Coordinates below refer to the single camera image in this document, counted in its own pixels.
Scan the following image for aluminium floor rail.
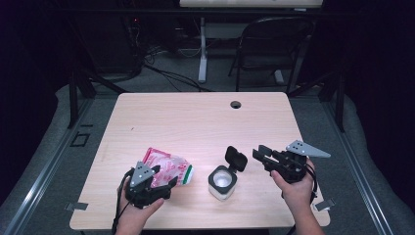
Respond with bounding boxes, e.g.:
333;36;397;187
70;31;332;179
320;100;396;235
0;97;96;235

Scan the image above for white desk leg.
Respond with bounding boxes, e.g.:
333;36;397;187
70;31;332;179
197;16;209;84
273;69;286;85

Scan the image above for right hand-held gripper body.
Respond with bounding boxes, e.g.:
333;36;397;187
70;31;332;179
264;139;332;184

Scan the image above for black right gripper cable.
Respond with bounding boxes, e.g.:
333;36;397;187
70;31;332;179
281;162;319;205

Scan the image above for person's left hand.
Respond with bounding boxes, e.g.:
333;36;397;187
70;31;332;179
115;175;166;229

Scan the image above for white desk top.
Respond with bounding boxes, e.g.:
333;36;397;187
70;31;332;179
178;0;324;9

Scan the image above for black floor cables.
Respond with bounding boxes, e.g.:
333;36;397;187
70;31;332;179
142;45;213;93

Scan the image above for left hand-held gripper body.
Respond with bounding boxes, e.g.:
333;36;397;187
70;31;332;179
124;160;174;211

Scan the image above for black folding chair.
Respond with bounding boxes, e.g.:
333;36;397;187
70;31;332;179
227;16;315;95

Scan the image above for black metal frame stand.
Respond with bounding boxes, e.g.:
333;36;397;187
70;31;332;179
66;69;129;130
286;69;347;133

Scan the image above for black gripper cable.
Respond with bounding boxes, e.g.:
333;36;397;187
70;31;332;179
281;162;319;205
112;167;135;235

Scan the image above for grey tape tab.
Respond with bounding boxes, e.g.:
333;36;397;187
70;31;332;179
66;202;89;212
314;198;337;212

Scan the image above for person's right hand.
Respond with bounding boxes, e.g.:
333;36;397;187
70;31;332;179
270;157;316;212

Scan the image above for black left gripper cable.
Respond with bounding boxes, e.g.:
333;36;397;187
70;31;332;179
112;167;135;235

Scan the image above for white plastic bag red print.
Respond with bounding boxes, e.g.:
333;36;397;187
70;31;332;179
141;146;195;189

